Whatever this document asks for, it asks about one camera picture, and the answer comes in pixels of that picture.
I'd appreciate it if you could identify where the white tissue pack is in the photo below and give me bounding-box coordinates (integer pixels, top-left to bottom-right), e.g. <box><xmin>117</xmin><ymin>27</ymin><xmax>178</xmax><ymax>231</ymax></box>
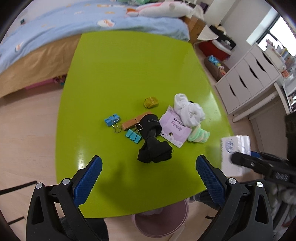
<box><xmin>220</xmin><ymin>134</ymin><xmax>252</xmax><ymax>178</ymax></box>

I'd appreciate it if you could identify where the white sock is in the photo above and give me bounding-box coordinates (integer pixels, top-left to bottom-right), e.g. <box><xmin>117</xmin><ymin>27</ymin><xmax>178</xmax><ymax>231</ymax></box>
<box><xmin>174</xmin><ymin>93</ymin><xmax>206</xmax><ymax>128</ymax></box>

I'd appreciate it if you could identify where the pink paper box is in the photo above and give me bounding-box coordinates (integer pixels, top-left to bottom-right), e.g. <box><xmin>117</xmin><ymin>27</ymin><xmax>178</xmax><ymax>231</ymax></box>
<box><xmin>159</xmin><ymin>106</ymin><xmax>192</xmax><ymax>148</ymax></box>

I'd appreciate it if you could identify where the black cloth pouch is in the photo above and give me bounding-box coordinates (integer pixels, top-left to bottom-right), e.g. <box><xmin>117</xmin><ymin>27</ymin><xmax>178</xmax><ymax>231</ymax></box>
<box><xmin>136</xmin><ymin>114</ymin><xmax>173</xmax><ymax>163</ymax></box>

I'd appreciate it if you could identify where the wooden clothespin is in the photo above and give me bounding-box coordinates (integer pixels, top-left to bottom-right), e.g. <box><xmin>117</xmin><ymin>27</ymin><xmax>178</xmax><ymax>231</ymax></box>
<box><xmin>121</xmin><ymin>111</ymin><xmax>152</xmax><ymax>131</ymax></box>

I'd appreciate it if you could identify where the yellow tape measure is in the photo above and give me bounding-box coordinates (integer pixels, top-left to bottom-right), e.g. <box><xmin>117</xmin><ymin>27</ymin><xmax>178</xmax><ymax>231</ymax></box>
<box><xmin>144</xmin><ymin>96</ymin><xmax>159</xmax><ymax>109</ymax></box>

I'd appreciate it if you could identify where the pink trash bin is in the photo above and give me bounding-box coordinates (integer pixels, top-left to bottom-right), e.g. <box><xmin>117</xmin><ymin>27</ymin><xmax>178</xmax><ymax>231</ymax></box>
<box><xmin>132</xmin><ymin>200</ymin><xmax>189</xmax><ymax>238</ymax></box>

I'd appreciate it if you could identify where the white desk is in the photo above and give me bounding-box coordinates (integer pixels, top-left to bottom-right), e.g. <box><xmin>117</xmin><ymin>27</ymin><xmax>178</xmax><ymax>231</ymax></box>
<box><xmin>232</xmin><ymin>69</ymin><xmax>296</xmax><ymax>130</ymax></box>

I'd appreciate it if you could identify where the pastel striped sock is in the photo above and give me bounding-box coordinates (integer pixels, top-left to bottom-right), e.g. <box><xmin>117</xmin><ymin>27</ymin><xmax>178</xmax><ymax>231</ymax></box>
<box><xmin>187</xmin><ymin>125</ymin><xmax>210</xmax><ymax>143</ymax></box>

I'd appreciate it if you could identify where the white drawer cabinet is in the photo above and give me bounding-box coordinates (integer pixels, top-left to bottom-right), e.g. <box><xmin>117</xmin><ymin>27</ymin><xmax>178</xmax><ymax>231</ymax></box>
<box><xmin>216</xmin><ymin>44</ymin><xmax>281</xmax><ymax>115</ymax></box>

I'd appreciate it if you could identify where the brown basket with toys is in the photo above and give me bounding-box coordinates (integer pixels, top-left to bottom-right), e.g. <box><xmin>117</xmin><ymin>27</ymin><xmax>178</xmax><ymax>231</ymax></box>
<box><xmin>204</xmin><ymin>55</ymin><xmax>230</xmax><ymax>82</ymax></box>

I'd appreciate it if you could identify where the blue binder clip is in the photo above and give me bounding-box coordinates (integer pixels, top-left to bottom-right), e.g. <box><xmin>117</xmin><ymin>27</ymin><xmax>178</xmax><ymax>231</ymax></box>
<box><xmin>125</xmin><ymin>130</ymin><xmax>142</xmax><ymax>144</ymax></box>
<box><xmin>104</xmin><ymin>114</ymin><xmax>122</xmax><ymax>133</ymax></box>

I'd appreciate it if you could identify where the blue binder clip lower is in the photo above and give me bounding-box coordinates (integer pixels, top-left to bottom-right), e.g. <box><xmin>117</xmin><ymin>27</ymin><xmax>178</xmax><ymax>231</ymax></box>
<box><xmin>125</xmin><ymin>130</ymin><xmax>142</xmax><ymax>144</ymax></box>

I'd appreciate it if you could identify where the red storage box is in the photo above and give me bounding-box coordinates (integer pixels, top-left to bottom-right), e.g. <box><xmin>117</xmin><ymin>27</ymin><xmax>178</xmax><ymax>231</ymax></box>
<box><xmin>198</xmin><ymin>40</ymin><xmax>232</xmax><ymax>61</ymax></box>

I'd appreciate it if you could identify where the green table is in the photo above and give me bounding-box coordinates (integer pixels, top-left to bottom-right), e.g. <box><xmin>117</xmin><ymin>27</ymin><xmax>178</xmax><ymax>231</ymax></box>
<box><xmin>55</xmin><ymin>31</ymin><xmax>234</xmax><ymax>219</ymax></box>

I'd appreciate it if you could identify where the bed with blue sheet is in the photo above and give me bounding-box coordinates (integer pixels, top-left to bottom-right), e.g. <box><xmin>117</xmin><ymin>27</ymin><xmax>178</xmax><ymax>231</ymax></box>
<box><xmin>0</xmin><ymin>0</ymin><xmax>191</xmax><ymax>99</ymax></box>

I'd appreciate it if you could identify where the white pink plush toy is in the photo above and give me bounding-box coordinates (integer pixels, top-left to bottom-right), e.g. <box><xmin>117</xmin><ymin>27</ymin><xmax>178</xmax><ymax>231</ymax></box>
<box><xmin>126</xmin><ymin>1</ymin><xmax>193</xmax><ymax>18</ymax></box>

